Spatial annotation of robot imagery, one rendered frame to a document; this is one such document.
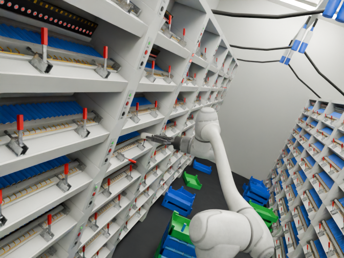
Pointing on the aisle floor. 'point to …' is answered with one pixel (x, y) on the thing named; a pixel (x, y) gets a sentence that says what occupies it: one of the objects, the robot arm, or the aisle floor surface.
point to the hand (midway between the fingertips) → (147, 136)
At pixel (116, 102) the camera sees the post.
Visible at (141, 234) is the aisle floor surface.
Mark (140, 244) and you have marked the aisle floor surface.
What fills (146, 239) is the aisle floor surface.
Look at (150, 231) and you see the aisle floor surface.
